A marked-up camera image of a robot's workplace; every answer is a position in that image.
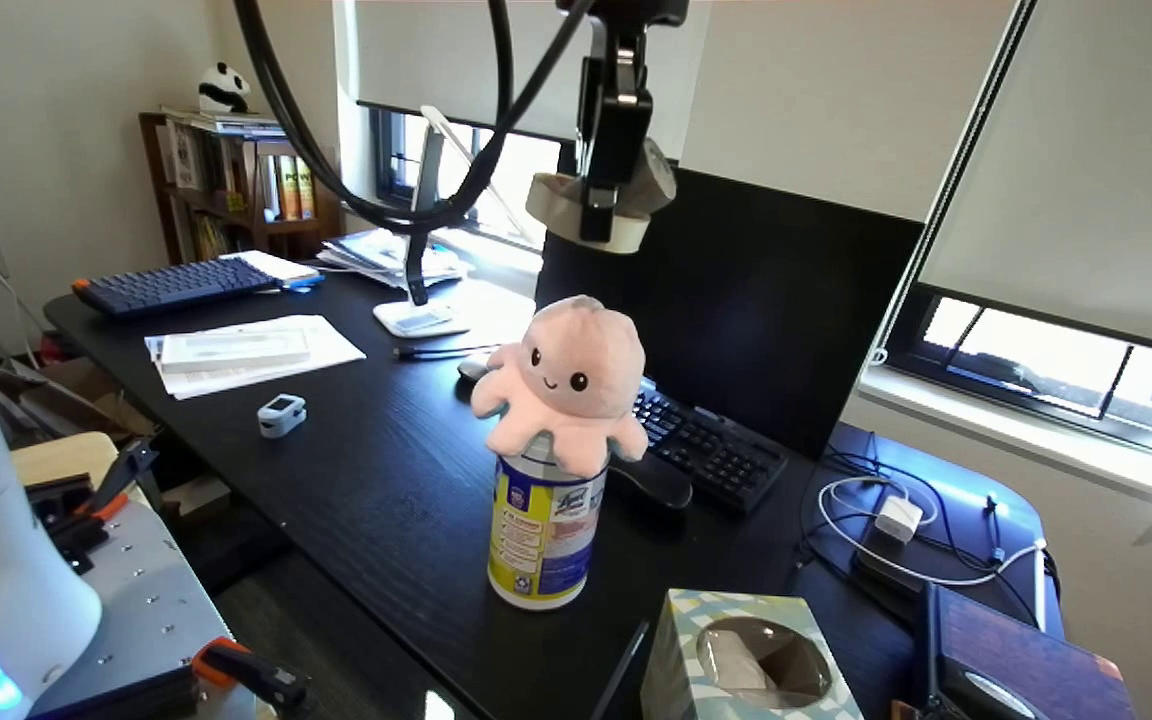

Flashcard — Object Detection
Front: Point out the white charger block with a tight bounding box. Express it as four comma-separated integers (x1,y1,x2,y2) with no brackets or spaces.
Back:
873,490,926,544

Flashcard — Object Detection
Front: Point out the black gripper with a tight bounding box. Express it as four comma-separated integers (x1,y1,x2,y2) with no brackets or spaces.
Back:
556,0,691,248

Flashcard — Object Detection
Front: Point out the white blue wipes canister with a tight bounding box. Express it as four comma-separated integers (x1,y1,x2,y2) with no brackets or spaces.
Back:
483,442,612,617

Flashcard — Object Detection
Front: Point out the grey mounting plate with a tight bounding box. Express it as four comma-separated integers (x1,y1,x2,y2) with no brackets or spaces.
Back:
28,483,238,720

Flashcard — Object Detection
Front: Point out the stack of papers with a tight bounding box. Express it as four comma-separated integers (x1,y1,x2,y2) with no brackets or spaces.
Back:
310,224,470,297

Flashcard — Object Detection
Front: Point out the silver desk lamp stand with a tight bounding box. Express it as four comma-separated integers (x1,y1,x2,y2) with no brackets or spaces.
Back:
372,103,470,344

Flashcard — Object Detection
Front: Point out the thick black cable hose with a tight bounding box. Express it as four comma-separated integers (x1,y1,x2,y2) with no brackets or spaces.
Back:
229,0,601,230

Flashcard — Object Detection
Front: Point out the white computer mouse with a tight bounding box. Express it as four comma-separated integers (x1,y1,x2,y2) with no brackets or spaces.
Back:
452,338,504,384

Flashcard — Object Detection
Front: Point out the orange black clamp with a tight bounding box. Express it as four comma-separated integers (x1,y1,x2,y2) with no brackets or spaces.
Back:
193,631,310,716
25,436,159,564

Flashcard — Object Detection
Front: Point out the pink octopus plush doll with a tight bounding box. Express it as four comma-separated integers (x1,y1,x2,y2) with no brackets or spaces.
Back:
466,293,651,471

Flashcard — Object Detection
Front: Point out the blue keyboard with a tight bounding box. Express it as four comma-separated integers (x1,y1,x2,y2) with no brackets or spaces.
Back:
68,254,284,318

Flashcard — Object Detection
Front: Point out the panda plush toy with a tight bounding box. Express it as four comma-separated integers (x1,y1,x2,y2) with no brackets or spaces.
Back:
193,61,256,118

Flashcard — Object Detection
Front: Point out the black computer mouse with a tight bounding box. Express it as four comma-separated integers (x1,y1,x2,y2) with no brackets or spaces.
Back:
612,451,698,515

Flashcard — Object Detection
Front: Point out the dark navy folder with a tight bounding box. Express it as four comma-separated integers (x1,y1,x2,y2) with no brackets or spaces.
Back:
786,530,1145,720

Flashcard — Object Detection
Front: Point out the white charger cable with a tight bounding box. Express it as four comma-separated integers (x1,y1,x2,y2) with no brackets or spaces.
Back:
812,471,1053,631

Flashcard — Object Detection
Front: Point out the white roller blind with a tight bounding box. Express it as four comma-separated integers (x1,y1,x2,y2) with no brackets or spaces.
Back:
353,0,715,148
917,0,1152,359
676,0,1023,227

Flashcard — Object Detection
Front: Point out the brown wooden bookshelf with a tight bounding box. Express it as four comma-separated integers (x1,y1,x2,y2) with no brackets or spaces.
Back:
136,107,347,269

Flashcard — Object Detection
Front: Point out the black framed window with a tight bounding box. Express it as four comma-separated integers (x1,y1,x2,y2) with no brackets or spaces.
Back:
882,283,1152,467
363,100,562,254

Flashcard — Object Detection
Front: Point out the blue bag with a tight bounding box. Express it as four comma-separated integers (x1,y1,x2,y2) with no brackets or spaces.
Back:
799,418,1071,644

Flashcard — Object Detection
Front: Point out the pale green tissue box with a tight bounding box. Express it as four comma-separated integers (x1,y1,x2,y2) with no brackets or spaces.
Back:
634,584,867,720

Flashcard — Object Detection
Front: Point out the black computer monitor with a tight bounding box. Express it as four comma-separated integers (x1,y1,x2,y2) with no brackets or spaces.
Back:
533,164,926,462

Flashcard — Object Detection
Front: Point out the black keyboard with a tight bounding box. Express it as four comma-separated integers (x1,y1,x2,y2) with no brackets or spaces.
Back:
626,381,790,521

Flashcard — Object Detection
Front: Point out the white paper sheet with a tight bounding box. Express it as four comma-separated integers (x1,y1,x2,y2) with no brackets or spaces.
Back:
141,312,372,403

